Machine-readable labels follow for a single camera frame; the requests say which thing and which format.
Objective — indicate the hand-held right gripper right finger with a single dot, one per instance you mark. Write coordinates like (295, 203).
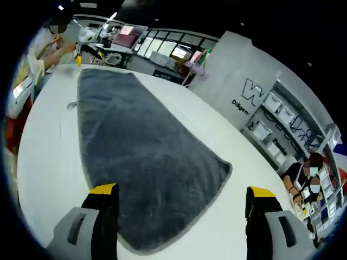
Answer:
(257, 233)

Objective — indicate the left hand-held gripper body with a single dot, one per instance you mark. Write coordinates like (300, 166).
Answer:
(87, 35)

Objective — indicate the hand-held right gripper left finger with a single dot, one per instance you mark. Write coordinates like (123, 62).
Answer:
(104, 233)

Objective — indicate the grey towel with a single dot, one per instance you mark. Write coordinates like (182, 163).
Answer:
(141, 140)

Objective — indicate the person's left hand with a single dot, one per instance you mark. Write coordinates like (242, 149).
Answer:
(66, 50)

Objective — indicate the standing desk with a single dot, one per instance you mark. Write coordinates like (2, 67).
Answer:
(114, 54)

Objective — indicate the monitor with purple screen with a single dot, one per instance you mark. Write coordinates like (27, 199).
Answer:
(128, 38)

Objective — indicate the white lidded plastic crate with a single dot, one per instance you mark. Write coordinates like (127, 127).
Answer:
(161, 57)

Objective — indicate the white worn device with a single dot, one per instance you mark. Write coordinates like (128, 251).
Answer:
(23, 93)

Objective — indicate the black sign panel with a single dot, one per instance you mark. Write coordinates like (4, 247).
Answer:
(161, 76)

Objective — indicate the brown cardboard box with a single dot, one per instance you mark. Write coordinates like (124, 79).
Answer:
(181, 58)

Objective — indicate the white table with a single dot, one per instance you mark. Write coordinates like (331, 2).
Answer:
(48, 151)

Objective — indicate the lavender roll with white stand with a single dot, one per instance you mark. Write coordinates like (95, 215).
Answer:
(196, 70)

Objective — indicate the small red green flag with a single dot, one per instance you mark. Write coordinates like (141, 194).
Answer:
(204, 57)

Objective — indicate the group of white storage bins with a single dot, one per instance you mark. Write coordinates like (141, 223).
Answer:
(282, 113)

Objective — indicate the grey metal shelving rack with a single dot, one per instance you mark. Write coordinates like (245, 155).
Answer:
(332, 132)

